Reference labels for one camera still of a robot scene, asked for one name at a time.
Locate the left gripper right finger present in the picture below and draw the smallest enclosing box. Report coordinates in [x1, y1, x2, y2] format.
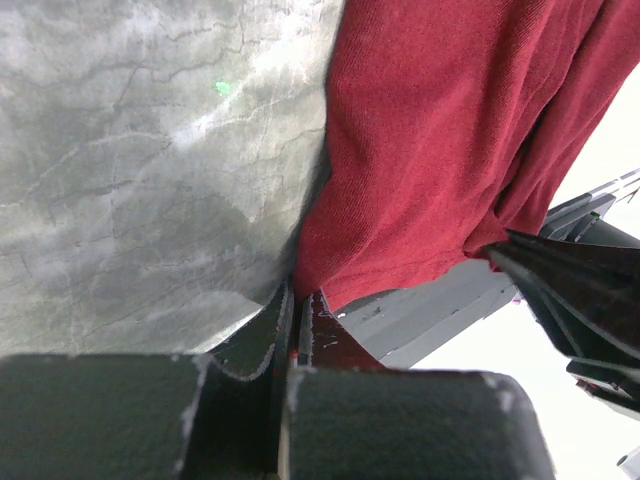
[287, 293, 554, 479]

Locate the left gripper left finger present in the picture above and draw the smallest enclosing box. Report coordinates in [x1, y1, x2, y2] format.
[1, 282, 293, 479]

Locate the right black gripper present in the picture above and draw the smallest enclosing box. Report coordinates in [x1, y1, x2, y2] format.
[484, 231, 639, 420]

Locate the dark red t-shirt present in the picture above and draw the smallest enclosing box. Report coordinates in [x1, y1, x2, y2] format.
[294, 1, 639, 309]

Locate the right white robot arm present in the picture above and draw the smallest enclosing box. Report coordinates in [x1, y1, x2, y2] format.
[337, 171, 639, 418]

